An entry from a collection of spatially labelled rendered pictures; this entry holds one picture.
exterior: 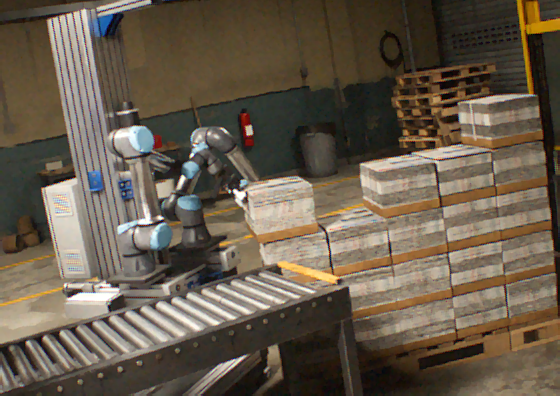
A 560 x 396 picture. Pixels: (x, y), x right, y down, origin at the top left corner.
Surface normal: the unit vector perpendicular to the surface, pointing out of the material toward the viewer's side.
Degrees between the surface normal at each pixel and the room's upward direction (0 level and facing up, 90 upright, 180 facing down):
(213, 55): 90
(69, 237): 90
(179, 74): 90
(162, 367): 90
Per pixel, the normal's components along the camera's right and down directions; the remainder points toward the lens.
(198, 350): 0.48, 0.06
